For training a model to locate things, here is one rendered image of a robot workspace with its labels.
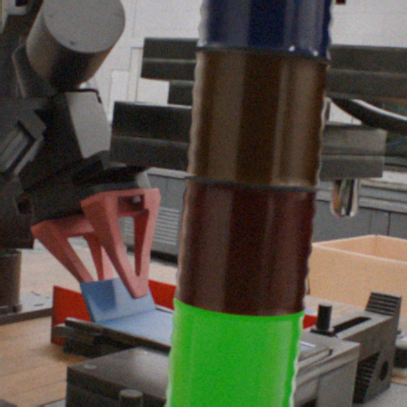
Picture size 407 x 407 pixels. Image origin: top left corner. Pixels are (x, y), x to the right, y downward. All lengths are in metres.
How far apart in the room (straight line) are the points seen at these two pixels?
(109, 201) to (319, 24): 0.37
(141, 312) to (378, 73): 0.27
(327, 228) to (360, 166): 5.03
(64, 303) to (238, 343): 0.61
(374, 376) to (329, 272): 2.18
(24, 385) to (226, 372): 0.50
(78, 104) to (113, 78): 8.89
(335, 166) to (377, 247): 2.92
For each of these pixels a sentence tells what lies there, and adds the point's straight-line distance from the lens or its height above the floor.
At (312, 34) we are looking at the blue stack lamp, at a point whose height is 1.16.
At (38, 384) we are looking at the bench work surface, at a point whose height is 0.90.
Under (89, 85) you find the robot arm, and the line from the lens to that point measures 0.63.
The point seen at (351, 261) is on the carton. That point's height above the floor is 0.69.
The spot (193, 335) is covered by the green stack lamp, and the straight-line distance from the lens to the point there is 0.23.
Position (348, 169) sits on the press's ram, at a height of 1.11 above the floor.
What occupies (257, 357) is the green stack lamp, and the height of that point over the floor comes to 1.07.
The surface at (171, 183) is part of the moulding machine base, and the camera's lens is 6.32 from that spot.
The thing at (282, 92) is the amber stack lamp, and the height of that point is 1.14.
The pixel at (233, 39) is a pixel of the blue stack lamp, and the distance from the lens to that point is 0.22.
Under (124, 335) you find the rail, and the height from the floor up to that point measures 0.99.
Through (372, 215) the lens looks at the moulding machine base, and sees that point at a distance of 5.44.
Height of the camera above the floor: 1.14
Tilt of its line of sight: 6 degrees down
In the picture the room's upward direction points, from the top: 5 degrees clockwise
